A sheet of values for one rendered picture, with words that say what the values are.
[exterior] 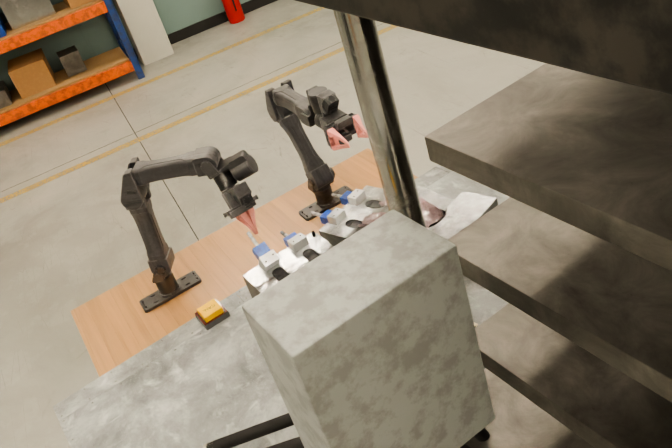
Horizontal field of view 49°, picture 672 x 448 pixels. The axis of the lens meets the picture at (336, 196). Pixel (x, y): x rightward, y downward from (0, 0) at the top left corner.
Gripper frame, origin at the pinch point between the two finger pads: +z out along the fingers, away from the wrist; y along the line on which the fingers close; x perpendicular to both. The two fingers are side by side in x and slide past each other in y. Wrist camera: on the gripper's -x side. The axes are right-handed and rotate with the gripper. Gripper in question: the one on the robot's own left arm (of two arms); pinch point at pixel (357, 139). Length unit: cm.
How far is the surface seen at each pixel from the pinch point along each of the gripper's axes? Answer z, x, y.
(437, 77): -221, 126, 173
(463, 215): 18.5, 27.7, 17.3
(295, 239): -11.6, 28.0, -22.8
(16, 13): -496, 49, -35
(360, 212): -15.3, 34.3, 1.6
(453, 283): 88, -24, -32
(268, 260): -8.3, 27.3, -33.7
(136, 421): 8, 39, -86
